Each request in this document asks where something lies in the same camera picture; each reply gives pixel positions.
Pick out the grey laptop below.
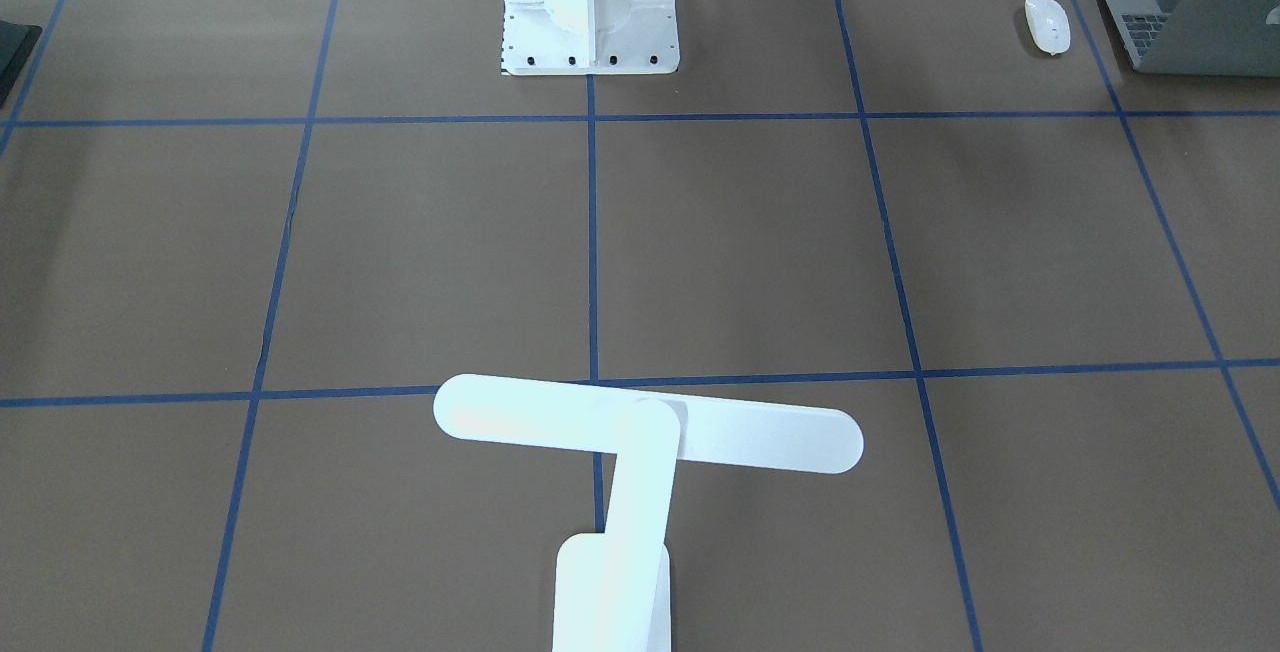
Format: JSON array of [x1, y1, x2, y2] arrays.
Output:
[[1102, 0, 1279, 78]]

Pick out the white desk lamp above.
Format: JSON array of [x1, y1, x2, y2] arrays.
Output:
[[433, 374, 865, 651]]

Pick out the white computer mouse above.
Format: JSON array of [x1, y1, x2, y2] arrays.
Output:
[[1023, 0, 1073, 56]]

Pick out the black flat box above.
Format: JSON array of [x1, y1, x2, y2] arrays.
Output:
[[0, 20, 44, 108]]

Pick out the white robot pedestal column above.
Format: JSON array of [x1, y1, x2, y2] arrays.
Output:
[[500, 0, 681, 76]]

